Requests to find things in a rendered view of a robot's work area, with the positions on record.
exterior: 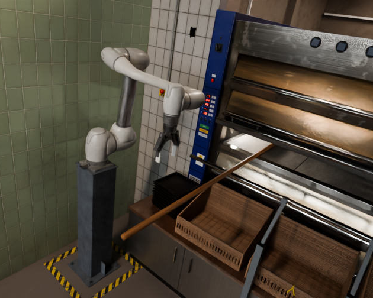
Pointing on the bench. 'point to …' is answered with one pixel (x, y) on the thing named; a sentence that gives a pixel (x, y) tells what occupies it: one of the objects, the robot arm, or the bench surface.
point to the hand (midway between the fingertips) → (166, 157)
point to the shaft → (189, 196)
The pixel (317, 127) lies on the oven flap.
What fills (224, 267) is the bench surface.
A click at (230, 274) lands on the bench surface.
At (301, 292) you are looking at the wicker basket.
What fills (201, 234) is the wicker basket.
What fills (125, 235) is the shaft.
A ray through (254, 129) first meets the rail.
